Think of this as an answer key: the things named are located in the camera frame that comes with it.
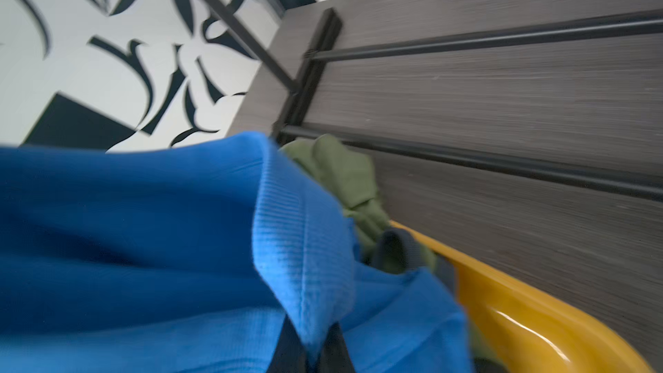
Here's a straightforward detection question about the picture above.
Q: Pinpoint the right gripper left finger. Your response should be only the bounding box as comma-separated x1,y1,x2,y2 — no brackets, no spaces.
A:
266,317,308,373

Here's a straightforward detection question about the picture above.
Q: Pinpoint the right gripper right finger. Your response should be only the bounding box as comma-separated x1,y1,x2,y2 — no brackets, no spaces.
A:
317,323,356,373

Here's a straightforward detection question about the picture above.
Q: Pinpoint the dark green printed tank top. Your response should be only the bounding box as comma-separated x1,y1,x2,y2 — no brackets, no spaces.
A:
281,135,456,295

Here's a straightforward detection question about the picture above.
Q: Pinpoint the blue tank top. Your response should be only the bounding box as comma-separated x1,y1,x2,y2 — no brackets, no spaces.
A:
1,133,474,372

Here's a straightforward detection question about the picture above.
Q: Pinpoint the yellow plastic tray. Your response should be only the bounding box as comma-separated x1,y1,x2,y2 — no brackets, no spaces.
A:
409,230,652,372

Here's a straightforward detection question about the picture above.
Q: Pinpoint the black clothes rack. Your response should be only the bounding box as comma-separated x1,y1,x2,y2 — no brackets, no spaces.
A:
203,0,662,201

